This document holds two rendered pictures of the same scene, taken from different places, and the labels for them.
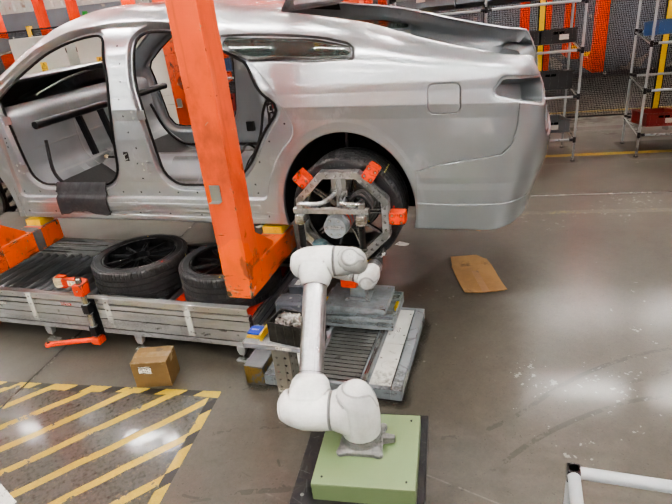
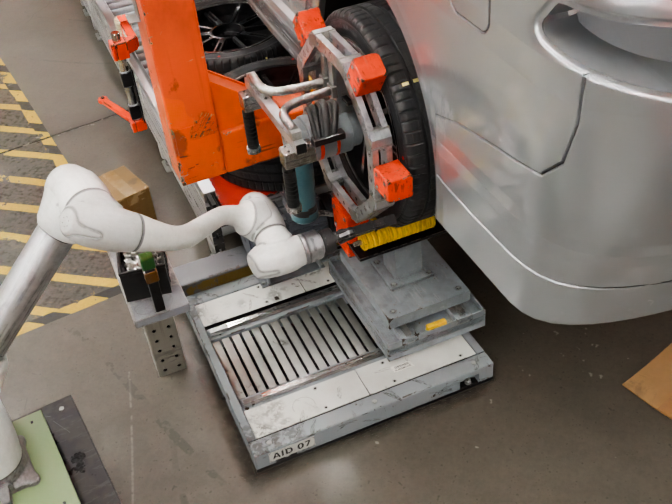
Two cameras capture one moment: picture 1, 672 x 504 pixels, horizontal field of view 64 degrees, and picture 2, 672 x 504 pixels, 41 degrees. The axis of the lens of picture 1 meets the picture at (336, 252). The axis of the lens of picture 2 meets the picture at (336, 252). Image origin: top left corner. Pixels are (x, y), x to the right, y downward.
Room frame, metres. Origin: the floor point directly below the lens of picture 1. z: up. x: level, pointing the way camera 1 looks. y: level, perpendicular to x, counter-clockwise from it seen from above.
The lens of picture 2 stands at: (1.38, -1.79, 2.27)
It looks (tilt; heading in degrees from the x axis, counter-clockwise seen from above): 40 degrees down; 51
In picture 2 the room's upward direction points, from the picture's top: 6 degrees counter-clockwise
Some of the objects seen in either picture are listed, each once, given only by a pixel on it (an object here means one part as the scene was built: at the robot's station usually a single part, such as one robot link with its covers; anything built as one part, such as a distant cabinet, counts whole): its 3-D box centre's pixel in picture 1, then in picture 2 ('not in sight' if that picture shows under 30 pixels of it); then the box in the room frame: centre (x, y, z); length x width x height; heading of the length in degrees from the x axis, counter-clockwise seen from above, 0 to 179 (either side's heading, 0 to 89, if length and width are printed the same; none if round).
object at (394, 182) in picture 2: (397, 216); (392, 181); (2.77, -0.36, 0.85); 0.09 x 0.08 x 0.07; 70
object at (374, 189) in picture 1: (343, 216); (343, 127); (2.87, -0.07, 0.85); 0.54 x 0.07 x 0.54; 70
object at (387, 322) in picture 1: (361, 307); (403, 290); (3.03, -0.12, 0.13); 0.50 x 0.36 x 0.10; 70
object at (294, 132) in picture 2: (351, 193); (312, 99); (2.72, -0.12, 1.03); 0.19 x 0.18 x 0.11; 160
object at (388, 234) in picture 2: not in sight; (396, 229); (2.92, -0.21, 0.51); 0.29 x 0.06 x 0.06; 160
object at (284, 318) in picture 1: (291, 326); (142, 261); (2.29, 0.26, 0.51); 0.20 x 0.14 x 0.13; 61
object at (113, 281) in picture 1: (143, 267); (230, 49); (3.48, 1.38, 0.39); 0.66 x 0.66 x 0.24
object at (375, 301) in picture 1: (358, 282); (401, 248); (3.03, -0.12, 0.32); 0.40 x 0.30 x 0.28; 70
